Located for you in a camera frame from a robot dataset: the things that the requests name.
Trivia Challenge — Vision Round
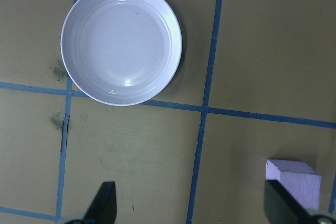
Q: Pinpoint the purple foam block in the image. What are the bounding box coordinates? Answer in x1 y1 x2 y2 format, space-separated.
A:
265 158 322 209

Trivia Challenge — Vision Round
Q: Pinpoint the purple plate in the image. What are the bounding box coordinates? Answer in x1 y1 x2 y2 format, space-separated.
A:
60 0 183 106

